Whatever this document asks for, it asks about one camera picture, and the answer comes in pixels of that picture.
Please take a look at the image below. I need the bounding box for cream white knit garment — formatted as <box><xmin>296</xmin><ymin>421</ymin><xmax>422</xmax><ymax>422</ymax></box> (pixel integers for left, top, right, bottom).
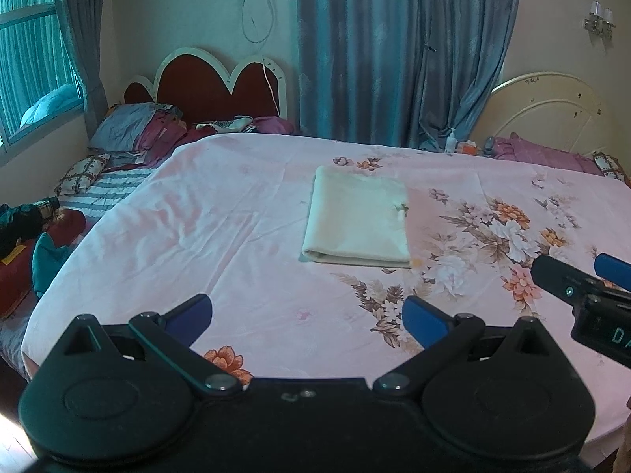
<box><xmin>302</xmin><ymin>166</ymin><xmax>411</xmax><ymax>269</ymax></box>

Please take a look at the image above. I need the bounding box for clothes pile lower left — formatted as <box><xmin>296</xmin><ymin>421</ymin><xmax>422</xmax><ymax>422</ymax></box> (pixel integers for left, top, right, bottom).
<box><xmin>1</xmin><ymin>197</ymin><xmax>87</xmax><ymax>319</ymax></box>

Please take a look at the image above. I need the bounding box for patterned cushion right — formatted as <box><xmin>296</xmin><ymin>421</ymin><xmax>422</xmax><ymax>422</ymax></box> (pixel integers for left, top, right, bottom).
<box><xmin>592</xmin><ymin>152</ymin><xmax>631</xmax><ymax>186</ymax></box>

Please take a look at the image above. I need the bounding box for pink floral bed sheet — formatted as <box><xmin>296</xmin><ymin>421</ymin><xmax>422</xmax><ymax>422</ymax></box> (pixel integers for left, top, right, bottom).
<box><xmin>21</xmin><ymin>134</ymin><xmax>630</xmax><ymax>464</ymax></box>

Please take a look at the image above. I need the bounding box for purple pillow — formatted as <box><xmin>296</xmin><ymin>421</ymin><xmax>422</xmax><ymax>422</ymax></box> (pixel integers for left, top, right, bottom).
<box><xmin>493</xmin><ymin>132</ymin><xmax>602</xmax><ymax>176</ymax></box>

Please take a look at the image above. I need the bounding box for striped bed sheet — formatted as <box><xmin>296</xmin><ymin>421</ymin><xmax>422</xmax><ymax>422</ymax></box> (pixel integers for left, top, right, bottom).
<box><xmin>58</xmin><ymin>169</ymin><xmax>153</xmax><ymax>225</ymax></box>

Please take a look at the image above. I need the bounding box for orange small box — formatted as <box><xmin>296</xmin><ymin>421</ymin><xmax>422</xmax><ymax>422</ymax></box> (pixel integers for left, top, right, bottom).
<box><xmin>457</xmin><ymin>140</ymin><xmax>478</xmax><ymax>156</ymax></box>

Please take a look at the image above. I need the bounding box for cream round headboard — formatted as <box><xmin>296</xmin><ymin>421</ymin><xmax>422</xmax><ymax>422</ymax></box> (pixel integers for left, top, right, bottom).
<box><xmin>470</xmin><ymin>72</ymin><xmax>620</xmax><ymax>156</ymax></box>

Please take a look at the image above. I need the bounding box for checkered pillow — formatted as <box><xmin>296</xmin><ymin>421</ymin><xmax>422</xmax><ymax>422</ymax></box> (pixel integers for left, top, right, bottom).
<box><xmin>54</xmin><ymin>154</ymin><xmax>110</xmax><ymax>197</ymax></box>

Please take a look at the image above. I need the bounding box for white pump bottle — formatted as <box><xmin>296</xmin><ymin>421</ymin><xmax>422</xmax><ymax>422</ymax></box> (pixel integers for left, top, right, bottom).
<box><xmin>445</xmin><ymin>127</ymin><xmax>458</xmax><ymax>154</ymax></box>

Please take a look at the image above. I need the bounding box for pile of bedding left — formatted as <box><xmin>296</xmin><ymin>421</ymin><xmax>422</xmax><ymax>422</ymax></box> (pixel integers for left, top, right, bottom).
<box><xmin>89</xmin><ymin>102</ymin><xmax>295</xmax><ymax>170</ymax></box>

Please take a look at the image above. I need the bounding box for red heart-shaped headboard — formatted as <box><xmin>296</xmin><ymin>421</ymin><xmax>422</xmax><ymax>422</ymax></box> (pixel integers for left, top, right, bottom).
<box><xmin>122</xmin><ymin>47</ymin><xmax>288</xmax><ymax>124</ymax></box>

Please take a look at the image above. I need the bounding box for window with curtain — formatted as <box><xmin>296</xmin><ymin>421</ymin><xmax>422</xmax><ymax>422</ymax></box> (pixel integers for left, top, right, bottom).
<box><xmin>0</xmin><ymin>0</ymin><xmax>84</xmax><ymax>149</ymax></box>

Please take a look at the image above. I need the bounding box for blue grey curtain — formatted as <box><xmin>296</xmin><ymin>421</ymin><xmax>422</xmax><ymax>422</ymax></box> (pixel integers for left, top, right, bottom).
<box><xmin>296</xmin><ymin>0</ymin><xmax>519</xmax><ymax>152</ymax></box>

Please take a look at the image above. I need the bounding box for left window curtain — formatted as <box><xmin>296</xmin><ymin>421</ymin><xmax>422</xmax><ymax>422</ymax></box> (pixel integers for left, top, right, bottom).
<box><xmin>54</xmin><ymin>0</ymin><xmax>108</xmax><ymax>138</ymax></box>

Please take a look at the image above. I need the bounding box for wall lamp sconce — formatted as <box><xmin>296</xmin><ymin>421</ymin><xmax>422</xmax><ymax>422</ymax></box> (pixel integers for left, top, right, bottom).
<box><xmin>583</xmin><ymin>0</ymin><xmax>616</xmax><ymax>42</ymax></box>

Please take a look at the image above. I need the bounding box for white hanging cable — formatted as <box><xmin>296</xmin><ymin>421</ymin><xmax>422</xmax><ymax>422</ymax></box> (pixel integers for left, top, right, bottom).
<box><xmin>239</xmin><ymin>0</ymin><xmax>275</xmax><ymax>46</ymax></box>

